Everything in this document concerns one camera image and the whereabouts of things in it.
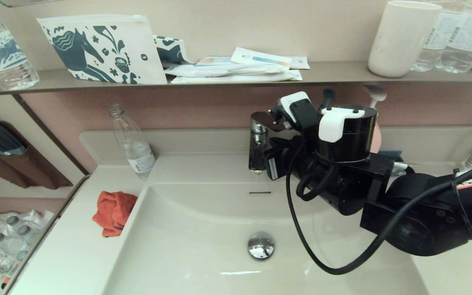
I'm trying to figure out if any chrome sink faucet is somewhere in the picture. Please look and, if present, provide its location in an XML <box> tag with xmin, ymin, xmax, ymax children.
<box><xmin>247</xmin><ymin>111</ymin><xmax>300</xmax><ymax>174</ymax></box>

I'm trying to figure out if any orange microfibre cloth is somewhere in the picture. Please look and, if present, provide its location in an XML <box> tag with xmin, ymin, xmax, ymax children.
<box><xmin>92</xmin><ymin>191</ymin><xmax>139</xmax><ymax>237</ymax></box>

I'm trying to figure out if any white ceramic sink basin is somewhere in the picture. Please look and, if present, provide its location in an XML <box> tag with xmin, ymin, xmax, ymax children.
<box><xmin>104</xmin><ymin>180</ymin><xmax>430</xmax><ymax>295</ymax></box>

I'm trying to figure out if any dark grey pump bottle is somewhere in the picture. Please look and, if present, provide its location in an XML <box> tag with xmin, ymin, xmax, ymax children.
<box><xmin>322</xmin><ymin>88</ymin><xmax>336</xmax><ymax>109</ymax></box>

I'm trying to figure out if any long flat white packet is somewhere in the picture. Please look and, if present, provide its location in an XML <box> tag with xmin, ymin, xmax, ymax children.
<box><xmin>170</xmin><ymin>70</ymin><xmax>303</xmax><ymax>84</ymax></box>

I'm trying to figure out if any chrome drain stopper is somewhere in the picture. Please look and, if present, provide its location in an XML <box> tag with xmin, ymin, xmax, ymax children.
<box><xmin>247</xmin><ymin>231</ymin><xmax>275</xmax><ymax>261</ymax></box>

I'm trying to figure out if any blue striped white sachet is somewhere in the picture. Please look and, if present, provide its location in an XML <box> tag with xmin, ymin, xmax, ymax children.
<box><xmin>231</xmin><ymin>47</ymin><xmax>293</xmax><ymax>69</ymax></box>

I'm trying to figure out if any pink soap pump bottle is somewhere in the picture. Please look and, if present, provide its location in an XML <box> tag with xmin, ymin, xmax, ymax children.
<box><xmin>363</xmin><ymin>85</ymin><xmax>387</xmax><ymax>154</ymax></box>

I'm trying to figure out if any white wrapped toiletry packet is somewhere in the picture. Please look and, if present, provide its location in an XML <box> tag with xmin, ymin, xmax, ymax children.
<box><xmin>163</xmin><ymin>57</ymin><xmax>290</xmax><ymax>78</ymax></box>

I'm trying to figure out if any small blue tray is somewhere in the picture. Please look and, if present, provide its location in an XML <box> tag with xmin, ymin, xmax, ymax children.
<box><xmin>373</xmin><ymin>150</ymin><xmax>402</xmax><ymax>162</ymax></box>

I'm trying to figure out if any white plastic cup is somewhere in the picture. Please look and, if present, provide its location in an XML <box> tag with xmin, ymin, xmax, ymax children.
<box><xmin>368</xmin><ymin>0</ymin><xmax>442</xmax><ymax>78</ymax></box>

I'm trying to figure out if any clear empty plastic bottle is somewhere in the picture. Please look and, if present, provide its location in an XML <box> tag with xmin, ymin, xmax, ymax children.
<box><xmin>109</xmin><ymin>104</ymin><xmax>157</xmax><ymax>182</ymax></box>

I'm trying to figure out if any small horse print pouch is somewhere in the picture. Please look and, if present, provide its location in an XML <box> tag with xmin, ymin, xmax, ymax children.
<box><xmin>153</xmin><ymin>35</ymin><xmax>195</xmax><ymax>68</ymax></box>

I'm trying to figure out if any white label water bottle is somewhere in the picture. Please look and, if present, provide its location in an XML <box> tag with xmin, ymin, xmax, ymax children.
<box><xmin>410</xmin><ymin>0</ymin><xmax>462</xmax><ymax>73</ymax></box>
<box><xmin>435</xmin><ymin>0</ymin><xmax>472</xmax><ymax>74</ymax></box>

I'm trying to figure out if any large horse print pouch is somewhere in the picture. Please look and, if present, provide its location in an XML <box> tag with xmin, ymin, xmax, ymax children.
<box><xmin>36</xmin><ymin>15</ymin><xmax>168</xmax><ymax>85</ymax></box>

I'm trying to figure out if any shrink-wrapped water bottle pack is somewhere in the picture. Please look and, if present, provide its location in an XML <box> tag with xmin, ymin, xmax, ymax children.
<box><xmin>0</xmin><ymin>210</ymin><xmax>56</xmax><ymax>287</ymax></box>

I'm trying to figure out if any horse label water bottle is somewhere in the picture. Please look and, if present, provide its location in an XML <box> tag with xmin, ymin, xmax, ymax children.
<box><xmin>0</xmin><ymin>0</ymin><xmax>40</xmax><ymax>91</ymax></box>

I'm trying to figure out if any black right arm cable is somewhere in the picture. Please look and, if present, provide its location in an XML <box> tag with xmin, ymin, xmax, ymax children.
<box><xmin>285</xmin><ymin>137</ymin><xmax>472</xmax><ymax>275</ymax></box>

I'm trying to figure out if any taupe wall shelf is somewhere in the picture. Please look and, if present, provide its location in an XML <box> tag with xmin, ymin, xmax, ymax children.
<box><xmin>0</xmin><ymin>61</ymin><xmax>472</xmax><ymax>97</ymax></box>

